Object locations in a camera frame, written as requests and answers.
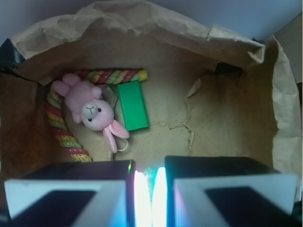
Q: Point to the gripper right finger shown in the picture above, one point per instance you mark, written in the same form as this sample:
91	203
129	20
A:
228	192

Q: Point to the brown paper lined box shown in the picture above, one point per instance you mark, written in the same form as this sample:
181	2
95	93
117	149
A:
209	92

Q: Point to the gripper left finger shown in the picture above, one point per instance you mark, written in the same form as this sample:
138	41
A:
73	194

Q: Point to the pink plush bunny toy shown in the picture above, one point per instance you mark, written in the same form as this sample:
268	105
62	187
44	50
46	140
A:
87	106

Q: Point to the green rectangular block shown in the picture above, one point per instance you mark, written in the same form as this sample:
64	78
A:
132	105

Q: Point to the multicolour twisted rope toy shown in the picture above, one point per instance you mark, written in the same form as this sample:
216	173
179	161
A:
56	115

